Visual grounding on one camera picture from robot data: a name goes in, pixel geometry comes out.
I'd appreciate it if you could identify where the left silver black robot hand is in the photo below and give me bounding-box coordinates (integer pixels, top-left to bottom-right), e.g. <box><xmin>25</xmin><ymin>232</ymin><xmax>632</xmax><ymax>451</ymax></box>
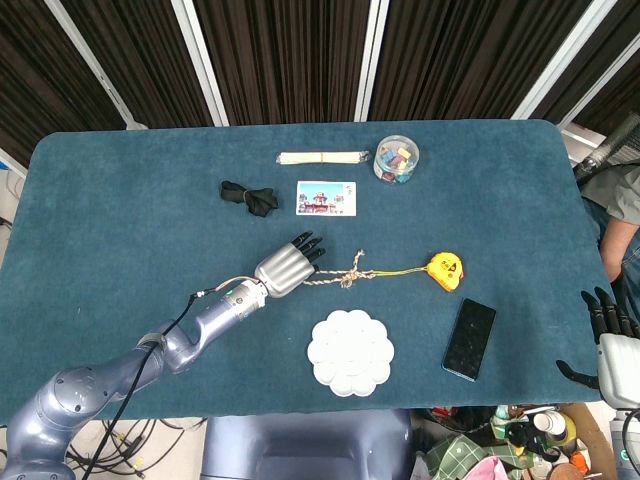
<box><xmin>253</xmin><ymin>230</ymin><xmax>327</xmax><ymax>300</ymax></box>

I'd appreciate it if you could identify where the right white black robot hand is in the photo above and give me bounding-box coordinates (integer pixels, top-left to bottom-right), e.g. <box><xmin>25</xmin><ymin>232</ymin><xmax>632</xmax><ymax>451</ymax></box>
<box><xmin>555</xmin><ymin>286</ymin><xmax>640</xmax><ymax>409</ymax></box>

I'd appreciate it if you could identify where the beige twisted rope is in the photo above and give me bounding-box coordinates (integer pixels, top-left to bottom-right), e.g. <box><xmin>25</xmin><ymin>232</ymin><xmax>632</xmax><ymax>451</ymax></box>
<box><xmin>302</xmin><ymin>248</ymin><xmax>376</xmax><ymax>290</ymax></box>

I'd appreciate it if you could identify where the yellow tape measure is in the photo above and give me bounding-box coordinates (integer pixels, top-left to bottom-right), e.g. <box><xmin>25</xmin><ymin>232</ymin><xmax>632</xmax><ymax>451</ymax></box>
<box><xmin>425</xmin><ymin>252</ymin><xmax>465</xmax><ymax>292</ymax></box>

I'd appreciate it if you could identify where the black cloth bundle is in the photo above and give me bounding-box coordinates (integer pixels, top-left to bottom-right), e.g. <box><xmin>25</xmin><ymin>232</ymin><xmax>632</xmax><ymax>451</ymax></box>
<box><xmin>219</xmin><ymin>179</ymin><xmax>280</xmax><ymax>219</ymax></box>

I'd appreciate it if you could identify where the postcard with temple picture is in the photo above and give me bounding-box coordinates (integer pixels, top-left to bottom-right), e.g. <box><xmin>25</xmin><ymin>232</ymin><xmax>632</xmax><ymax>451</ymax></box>
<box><xmin>295</xmin><ymin>180</ymin><xmax>359</xmax><ymax>217</ymax></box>

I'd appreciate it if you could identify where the white flower-shaped paint palette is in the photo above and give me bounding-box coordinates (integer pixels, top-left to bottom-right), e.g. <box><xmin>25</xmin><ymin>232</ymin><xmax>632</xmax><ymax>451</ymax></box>
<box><xmin>306</xmin><ymin>308</ymin><xmax>396</xmax><ymax>399</ymax></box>

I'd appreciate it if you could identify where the bundle of wooden chopsticks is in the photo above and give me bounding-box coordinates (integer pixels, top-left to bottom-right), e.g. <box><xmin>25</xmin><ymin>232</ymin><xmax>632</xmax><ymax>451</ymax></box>
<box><xmin>276</xmin><ymin>149</ymin><xmax>370</xmax><ymax>167</ymax></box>

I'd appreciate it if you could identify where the cardboard box of clutter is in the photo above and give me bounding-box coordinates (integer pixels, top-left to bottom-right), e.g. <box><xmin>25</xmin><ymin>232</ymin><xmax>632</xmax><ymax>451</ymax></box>
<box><xmin>409</xmin><ymin>402</ymin><xmax>609</xmax><ymax>480</ymax></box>

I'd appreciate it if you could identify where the black smartphone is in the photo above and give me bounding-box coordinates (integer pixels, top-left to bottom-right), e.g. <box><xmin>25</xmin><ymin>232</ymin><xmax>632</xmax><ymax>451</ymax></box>
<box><xmin>441</xmin><ymin>297</ymin><xmax>498</xmax><ymax>383</ymax></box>

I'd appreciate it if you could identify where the clear jar of coloured clips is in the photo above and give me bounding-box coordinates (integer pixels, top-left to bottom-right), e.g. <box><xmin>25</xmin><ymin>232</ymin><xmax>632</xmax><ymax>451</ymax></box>
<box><xmin>372</xmin><ymin>134</ymin><xmax>421</xmax><ymax>185</ymax></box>

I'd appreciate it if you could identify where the person in grey shirt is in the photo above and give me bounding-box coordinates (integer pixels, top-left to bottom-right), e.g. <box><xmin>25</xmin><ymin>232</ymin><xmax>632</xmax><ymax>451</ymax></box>
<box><xmin>579</xmin><ymin>162</ymin><xmax>640</xmax><ymax>301</ymax></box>

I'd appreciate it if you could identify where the blue table cloth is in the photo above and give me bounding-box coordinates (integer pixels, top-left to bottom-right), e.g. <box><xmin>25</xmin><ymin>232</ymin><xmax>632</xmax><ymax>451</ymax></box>
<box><xmin>0</xmin><ymin>118</ymin><xmax>617</xmax><ymax>420</ymax></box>

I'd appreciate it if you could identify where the grey-blue robot torso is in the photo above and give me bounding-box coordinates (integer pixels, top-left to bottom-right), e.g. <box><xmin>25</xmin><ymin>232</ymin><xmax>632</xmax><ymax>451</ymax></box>
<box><xmin>199</xmin><ymin>408</ymin><xmax>414</xmax><ymax>480</ymax></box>

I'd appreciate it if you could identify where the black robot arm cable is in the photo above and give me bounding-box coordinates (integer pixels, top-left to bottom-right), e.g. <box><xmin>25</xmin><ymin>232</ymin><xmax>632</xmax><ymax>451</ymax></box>
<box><xmin>81</xmin><ymin>291</ymin><xmax>202</xmax><ymax>480</ymax></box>

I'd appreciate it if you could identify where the white partition post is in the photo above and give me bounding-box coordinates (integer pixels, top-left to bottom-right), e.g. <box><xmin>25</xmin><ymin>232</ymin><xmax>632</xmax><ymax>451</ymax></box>
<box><xmin>556</xmin><ymin>29</ymin><xmax>640</xmax><ymax>129</ymax></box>
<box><xmin>511</xmin><ymin>0</ymin><xmax>610</xmax><ymax>121</ymax></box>
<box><xmin>353</xmin><ymin>0</ymin><xmax>390</xmax><ymax>122</ymax></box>
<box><xmin>43</xmin><ymin>0</ymin><xmax>147</xmax><ymax>130</ymax></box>
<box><xmin>169</xmin><ymin>0</ymin><xmax>230</xmax><ymax>127</ymax></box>

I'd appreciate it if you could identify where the tangle of floor cables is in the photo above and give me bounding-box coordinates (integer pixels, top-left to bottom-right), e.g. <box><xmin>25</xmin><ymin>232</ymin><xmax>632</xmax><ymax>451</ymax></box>
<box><xmin>63</xmin><ymin>417</ymin><xmax>207</xmax><ymax>477</ymax></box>

